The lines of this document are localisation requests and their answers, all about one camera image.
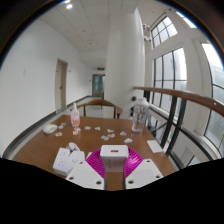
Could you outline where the grey double door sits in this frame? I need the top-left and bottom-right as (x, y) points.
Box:
(92, 73), (106, 98)

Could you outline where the white charger block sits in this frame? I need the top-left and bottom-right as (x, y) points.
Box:
(99, 144), (130, 173)

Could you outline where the arched black-framed window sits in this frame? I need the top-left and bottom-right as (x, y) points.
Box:
(149, 15), (179, 49)

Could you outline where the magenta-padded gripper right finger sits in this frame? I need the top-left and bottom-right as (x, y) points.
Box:
(123, 147), (164, 191)

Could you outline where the white computer mouse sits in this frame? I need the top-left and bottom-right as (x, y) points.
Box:
(42, 123), (58, 135)

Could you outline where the white power strip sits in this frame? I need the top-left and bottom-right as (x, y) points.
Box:
(52, 147), (86, 177)

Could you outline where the large black-framed window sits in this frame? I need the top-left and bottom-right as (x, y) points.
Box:
(151, 47), (188, 113)

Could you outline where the white paper card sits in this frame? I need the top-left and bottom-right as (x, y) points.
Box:
(146, 139), (165, 154)

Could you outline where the wooden chair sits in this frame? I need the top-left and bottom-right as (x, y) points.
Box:
(77, 99), (124, 120)

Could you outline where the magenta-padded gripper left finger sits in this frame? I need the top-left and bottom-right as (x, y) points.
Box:
(65, 147), (108, 192)

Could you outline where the white bottle with orange label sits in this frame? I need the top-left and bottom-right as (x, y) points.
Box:
(69, 102), (81, 128)

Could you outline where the wooden handrail with black balusters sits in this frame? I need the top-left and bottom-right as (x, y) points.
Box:
(131, 86), (224, 171)

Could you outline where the beige door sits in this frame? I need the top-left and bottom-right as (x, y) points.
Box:
(54, 58), (69, 112)

